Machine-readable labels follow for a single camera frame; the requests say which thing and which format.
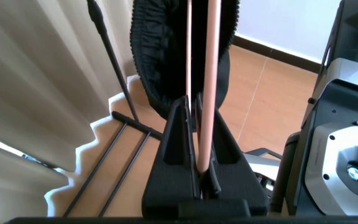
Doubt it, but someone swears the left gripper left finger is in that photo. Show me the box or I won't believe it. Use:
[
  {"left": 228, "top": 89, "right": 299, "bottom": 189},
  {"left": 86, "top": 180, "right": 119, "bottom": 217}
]
[{"left": 141, "top": 95, "right": 200, "bottom": 218}]

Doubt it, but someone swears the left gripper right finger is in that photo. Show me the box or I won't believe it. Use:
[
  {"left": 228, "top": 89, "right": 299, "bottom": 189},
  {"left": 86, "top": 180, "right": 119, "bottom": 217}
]
[{"left": 196, "top": 92, "right": 269, "bottom": 217}]

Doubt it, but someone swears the black garment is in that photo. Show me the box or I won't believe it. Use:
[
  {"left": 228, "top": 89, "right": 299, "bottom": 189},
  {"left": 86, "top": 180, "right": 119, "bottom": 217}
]
[{"left": 130, "top": 0, "right": 241, "bottom": 121}]

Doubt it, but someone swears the beige curtain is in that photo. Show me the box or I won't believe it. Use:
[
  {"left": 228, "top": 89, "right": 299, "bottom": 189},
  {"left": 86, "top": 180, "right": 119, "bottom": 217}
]
[{"left": 0, "top": 0, "right": 138, "bottom": 223}]

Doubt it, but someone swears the black clothes rack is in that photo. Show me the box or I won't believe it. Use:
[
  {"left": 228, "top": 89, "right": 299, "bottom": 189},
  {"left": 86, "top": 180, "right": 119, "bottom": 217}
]
[{"left": 62, "top": 0, "right": 164, "bottom": 218}]

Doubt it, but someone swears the pink clothes hanger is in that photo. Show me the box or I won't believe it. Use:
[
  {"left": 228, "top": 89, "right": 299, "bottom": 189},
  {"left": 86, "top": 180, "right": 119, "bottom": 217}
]
[{"left": 184, "top": 0, "right": 223, "bottom": 175}]

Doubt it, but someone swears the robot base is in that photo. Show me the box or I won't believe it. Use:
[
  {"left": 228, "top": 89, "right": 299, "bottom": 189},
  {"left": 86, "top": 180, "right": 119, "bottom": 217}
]
[{"left": 244, "top": 0, "right": 358, "bottom": 217}]

